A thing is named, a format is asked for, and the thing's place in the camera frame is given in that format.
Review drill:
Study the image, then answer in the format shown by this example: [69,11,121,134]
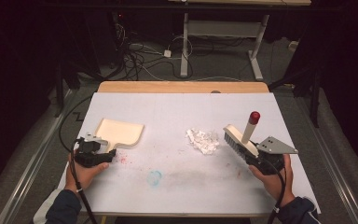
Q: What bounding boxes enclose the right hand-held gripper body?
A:
[251,135,299,175]

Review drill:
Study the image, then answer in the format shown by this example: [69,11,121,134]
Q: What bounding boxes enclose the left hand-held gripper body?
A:
[74,133,114,169]

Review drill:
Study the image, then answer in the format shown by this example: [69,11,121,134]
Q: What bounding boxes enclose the cream plastic dustpan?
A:
[94,118,145,154]

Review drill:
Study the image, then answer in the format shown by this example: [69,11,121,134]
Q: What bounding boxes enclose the cream brush with red cap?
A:
[223,110,261,158]

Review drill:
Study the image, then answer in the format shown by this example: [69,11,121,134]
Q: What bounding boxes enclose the pile of white paper scraps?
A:
[185,127,221,156]

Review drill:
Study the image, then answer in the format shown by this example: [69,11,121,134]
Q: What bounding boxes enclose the person's left hand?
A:
[63,148,110,194]

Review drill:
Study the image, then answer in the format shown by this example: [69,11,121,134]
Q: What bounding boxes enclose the person's right hand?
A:
[248,154,296,208]

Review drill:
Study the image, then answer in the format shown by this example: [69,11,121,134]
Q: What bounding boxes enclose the black stand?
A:
[268,65,322,129]
[53,61,82,119]

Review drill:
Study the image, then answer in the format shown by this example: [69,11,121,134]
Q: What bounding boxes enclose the white table cover sheet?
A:
[57,91,322,216]

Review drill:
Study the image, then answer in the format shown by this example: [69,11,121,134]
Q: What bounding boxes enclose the wooden table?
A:
[96,80,270,94]

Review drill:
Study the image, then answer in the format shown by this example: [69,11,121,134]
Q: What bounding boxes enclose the right hand-held gripper cable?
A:
[261,158,289,224]

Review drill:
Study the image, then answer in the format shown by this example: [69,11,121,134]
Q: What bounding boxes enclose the hand-held gripper cable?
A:
[261,158,289,224]
[68,139,98,224]

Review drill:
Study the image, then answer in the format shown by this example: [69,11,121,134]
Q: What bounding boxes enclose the black cable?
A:
[58,94,94,153]

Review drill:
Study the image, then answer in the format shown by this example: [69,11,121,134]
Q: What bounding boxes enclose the left hand-held gripper cable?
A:
[68,139,98,224]

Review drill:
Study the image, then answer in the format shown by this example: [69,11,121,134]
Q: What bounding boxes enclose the metal floor rail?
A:
[294,92,358,224]
[0,89,76,224]

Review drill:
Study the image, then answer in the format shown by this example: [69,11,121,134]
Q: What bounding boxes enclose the tangle of floor cables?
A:
[111,12,200,82]

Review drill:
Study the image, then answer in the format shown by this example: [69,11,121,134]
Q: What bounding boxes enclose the white metal frame desk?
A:
[167,0,312,82]

